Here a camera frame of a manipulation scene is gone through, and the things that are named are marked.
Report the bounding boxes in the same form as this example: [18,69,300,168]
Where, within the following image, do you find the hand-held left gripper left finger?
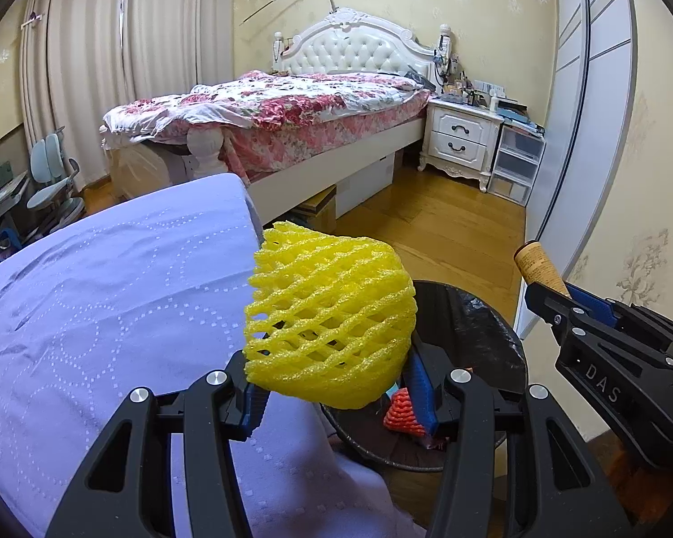
[45,350,270,538]

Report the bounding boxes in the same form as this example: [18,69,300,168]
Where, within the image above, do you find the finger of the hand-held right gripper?
[524,282,594,344]
[565,284,623,329]

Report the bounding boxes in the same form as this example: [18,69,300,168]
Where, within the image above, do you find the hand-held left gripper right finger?
[401,330,632,538]

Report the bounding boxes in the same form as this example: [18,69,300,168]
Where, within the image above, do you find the red foam fruit net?
[382,391,427,437]

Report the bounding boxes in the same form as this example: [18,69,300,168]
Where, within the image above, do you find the orange bottle with black cap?
[513,241,572,298]

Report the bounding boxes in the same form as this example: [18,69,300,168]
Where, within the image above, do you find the black-lined trash bin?
[317,279,531,472]

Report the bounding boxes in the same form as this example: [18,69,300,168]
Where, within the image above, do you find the yellow foam fruit net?
[244,221,419,411]

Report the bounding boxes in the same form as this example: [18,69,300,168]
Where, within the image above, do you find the clear plastic drawer unit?
[490,123,546,206]

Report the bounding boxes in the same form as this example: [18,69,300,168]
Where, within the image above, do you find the purple dotted tablecloth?
[0,173,427,538]

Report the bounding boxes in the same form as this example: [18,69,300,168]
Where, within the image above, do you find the white sliding wardrobe door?
[513,0,673,343]

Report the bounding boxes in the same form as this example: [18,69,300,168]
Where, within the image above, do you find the stack of books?
[499,98,546,136]

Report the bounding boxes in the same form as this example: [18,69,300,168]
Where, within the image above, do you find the white nightstand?
[418,98,506,192]

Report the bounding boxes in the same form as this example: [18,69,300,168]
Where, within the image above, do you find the brown cardboard box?
[286,186,338,232]

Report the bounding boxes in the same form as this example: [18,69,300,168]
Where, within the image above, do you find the white storage box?
[333,152,396,218]

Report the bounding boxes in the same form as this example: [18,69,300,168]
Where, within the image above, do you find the pile of bedside bottles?
[434,25,507,110]

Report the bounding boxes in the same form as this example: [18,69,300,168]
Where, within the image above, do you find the clear plastic storage bag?
[111,144,172,201]

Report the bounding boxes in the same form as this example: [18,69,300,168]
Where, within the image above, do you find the pink floral bedding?
[102,70,432,172]

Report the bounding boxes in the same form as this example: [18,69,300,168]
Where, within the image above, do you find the light blue desk chair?
[27,131,86,230]

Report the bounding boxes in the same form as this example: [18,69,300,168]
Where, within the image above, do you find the white bed with tufted headboard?
[101,7,454,219]

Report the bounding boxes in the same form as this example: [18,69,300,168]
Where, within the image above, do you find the white study desk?
[0,160,30,270]

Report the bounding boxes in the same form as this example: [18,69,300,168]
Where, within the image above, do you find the beige curtain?
[19,0,130,194]
[122,0,239,116]

